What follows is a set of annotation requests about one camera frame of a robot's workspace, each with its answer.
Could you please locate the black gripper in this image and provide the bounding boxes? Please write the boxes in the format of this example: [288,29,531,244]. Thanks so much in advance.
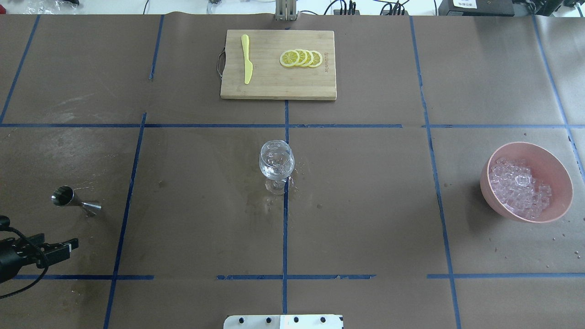
[0,215,79,283]

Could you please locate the steel double jigger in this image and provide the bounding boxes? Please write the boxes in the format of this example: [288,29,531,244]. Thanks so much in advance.
[51,186,102,217]

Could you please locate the clear wine glass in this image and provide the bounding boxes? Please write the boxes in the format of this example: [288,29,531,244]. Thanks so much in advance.
[259,140,295,196]

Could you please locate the pink bowl of ice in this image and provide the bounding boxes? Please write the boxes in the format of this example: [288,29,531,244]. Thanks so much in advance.
[480,142,574,223]

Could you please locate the yellow plastic knife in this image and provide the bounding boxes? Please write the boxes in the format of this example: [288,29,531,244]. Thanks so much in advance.
[241,35,254,84]

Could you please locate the bamboo cutting board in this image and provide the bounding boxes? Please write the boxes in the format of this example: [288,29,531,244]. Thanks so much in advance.
[221,29,338,101]

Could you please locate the yellow lemon slice stack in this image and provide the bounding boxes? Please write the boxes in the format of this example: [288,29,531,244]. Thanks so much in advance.
[279,48,324,68]

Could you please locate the black box with label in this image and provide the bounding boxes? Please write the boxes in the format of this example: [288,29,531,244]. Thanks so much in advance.
[437,0,515,17]

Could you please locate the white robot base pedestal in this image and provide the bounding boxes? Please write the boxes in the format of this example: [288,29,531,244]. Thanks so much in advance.
[223,314,344,329]

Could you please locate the aluminium frame post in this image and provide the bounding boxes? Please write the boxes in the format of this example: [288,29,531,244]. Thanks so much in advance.
[275,0,298,21]

